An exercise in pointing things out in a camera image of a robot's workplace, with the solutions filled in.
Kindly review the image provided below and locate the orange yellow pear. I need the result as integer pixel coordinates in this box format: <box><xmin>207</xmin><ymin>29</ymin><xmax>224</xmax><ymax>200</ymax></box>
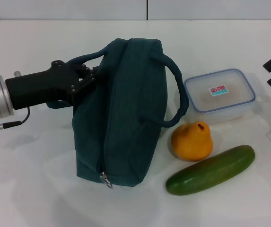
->
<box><xmin>171</xmin><ymin>121</ymin><xmax>214</xmax><ymax>162</ymax></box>

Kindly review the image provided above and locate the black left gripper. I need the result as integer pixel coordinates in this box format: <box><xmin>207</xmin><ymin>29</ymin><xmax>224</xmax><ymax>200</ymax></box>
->
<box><xmin>5</xmin><ymin>60</ymin><xmax>99</xmax><ymax>110</ymax></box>

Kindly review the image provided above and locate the clear blue-rimmed food container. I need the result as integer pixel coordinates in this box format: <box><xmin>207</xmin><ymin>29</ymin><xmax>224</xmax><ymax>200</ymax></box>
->
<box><xmin>184</xmin><ymin>68</ymin><xmax>256</xmax><ymax>125</ymax></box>

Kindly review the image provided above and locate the dark teal lunch bag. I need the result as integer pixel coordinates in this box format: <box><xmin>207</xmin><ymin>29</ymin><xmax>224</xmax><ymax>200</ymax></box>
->
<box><xmin>46</xmin><ymin>37</ymin><xmax>190</xmax><ymax>190</ymax></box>

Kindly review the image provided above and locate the green cucumber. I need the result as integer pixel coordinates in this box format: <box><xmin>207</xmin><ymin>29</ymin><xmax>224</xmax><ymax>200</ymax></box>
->
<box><xmin>165</xmin><ymin>144</ymin><xmax>256</xmax><ymax>196</ymax></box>

